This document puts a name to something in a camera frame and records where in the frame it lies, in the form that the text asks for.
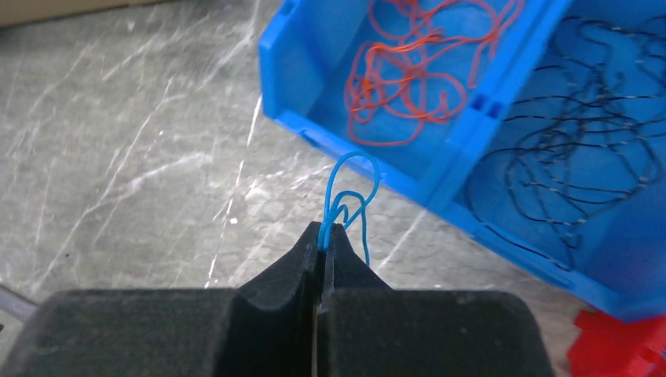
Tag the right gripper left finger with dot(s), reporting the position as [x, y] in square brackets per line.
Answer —
[262, 328]

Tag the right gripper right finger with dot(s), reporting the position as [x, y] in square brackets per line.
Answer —
[366, 328]

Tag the red plastic bin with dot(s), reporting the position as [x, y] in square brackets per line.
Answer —
[607, 346]

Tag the blue double plastic bin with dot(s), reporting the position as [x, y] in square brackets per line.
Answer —
[553, 155]

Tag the tan plastic toolbox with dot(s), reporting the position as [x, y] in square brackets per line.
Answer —
[16, 12]

